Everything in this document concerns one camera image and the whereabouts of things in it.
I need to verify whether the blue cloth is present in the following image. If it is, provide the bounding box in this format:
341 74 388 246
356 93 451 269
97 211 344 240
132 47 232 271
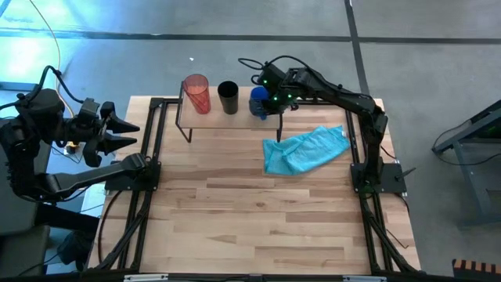
262 125 351 176

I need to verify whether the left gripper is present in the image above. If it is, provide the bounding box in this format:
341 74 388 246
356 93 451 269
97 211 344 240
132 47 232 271
81 100 141 168

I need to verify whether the yellow cable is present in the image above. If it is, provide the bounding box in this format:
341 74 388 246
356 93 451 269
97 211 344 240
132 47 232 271
29 0 75 118

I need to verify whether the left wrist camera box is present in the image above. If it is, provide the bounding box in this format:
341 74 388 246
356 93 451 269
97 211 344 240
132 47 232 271
77 97 102 127

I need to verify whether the orange faceted tumbler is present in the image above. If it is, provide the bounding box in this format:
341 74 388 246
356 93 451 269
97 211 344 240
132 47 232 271
182 74 212 115

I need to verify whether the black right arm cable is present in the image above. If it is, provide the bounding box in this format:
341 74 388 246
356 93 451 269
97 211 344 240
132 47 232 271
237 55 311 85

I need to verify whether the black aluminium table frame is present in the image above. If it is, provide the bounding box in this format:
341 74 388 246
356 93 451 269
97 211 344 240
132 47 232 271
84 85 422 277

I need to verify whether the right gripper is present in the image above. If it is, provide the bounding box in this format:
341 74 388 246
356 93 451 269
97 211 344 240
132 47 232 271
265 67 301 117

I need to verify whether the wooden shelf black frame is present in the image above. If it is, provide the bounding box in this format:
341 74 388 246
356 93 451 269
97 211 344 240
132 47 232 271
175 81 283 144

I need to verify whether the silver bracket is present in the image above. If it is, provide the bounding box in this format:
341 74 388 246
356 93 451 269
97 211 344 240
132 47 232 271
124 273 169 282
343 275 387 282

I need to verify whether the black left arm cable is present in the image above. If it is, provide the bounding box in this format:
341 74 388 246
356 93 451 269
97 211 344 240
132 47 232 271
0 65 85 111

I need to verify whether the dark metal cart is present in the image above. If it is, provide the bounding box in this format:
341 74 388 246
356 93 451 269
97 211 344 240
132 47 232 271
431 99 501 230

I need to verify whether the orange black striped block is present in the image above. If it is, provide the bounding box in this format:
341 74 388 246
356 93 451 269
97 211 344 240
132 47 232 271
452 258 501 282

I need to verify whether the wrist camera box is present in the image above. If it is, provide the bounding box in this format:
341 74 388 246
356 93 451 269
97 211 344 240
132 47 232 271
77 97 102 127
257 62 286 90

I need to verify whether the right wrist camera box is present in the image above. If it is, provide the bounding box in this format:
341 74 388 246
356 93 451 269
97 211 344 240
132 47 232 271
257 62 286 90

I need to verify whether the black cup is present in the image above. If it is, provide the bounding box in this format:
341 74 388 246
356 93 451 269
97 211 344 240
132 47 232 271
217 80 240 115

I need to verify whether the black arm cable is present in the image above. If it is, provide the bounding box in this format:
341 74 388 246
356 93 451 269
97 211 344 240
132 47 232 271
237 55 311 85
0 65 85 111

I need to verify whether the blue mug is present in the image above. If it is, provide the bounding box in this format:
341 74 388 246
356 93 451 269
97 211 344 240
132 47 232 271
249 86 272 121

